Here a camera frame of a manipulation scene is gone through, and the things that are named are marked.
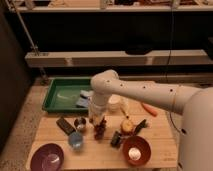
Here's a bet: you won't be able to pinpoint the orange carrot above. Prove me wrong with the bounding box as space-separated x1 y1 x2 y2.
141 103 158 117

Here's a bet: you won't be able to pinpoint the red bowl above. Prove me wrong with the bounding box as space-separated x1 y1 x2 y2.
122 136 151 166

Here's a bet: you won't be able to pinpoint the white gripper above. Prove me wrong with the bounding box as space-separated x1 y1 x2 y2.
88 101 106 126

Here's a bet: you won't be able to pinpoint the green plastic tray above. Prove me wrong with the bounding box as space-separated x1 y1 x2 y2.
42 77 91 114

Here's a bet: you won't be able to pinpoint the yellow lemon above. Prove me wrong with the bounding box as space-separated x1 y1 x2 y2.
121 119 134 134

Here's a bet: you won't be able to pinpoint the black marker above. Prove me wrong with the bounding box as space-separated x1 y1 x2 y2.
133 119 147 135

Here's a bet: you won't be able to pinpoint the black cables on floor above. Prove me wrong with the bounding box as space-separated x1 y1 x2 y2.
165 6 183 134

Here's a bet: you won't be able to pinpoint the dark brown rectangular block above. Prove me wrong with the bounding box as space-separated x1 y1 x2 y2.
56 117 75 135

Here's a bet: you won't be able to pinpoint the grey blue sponge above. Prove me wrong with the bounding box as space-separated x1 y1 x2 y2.
76 90 92 108

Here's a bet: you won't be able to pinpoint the wooden shelf beam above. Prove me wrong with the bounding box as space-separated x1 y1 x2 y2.
25 50 213 68

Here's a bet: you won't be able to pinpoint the light blue cup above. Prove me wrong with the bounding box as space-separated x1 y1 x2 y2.
68 132 83 150

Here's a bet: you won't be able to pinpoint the white egg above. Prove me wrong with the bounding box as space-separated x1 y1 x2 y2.
128 148 141 160

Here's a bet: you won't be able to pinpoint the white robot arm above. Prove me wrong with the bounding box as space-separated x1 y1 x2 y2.
89 70 213 171

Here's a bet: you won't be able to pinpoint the dark purple grape bunch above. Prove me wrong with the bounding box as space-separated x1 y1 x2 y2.
94 119 106 140

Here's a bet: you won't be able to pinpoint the small dark green object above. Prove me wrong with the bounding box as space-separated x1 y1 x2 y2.
110 131 122 147

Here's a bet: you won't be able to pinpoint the metal diagonal pole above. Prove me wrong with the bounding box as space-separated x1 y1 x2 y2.
5 0 49 85

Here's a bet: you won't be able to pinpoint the white translucent cup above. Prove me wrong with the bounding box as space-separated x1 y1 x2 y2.
107 95 121 112

